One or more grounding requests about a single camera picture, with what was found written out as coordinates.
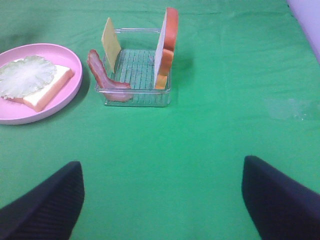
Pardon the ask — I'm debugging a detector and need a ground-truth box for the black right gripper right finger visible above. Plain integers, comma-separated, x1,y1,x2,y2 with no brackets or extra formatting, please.
241,155,320,240

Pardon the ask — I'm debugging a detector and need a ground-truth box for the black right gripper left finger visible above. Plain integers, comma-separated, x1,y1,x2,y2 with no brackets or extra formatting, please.
0,161,85,240

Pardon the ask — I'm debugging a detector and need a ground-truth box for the bread slice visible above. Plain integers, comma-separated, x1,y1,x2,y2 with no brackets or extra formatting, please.
5,64,74,112
154,7,179,90

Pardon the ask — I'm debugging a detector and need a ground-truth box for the green lettuce leaf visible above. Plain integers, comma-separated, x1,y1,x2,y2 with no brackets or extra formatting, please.
0,55,57,99

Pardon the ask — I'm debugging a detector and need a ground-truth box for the bacon strip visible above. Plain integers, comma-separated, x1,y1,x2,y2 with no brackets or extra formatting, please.
87,49,133,102

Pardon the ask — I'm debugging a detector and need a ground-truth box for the yellow cheese slice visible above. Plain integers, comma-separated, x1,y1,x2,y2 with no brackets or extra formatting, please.
101,17,122,73

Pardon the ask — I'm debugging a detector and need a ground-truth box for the pink round plate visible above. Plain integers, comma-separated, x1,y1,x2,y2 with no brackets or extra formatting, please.
0,43,83,125

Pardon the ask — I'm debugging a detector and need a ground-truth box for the green tablecloth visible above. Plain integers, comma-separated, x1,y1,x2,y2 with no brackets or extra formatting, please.
0,0,320,240

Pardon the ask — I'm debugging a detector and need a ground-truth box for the clear right plastic container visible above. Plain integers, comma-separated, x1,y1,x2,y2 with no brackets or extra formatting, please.
95,28,171,107

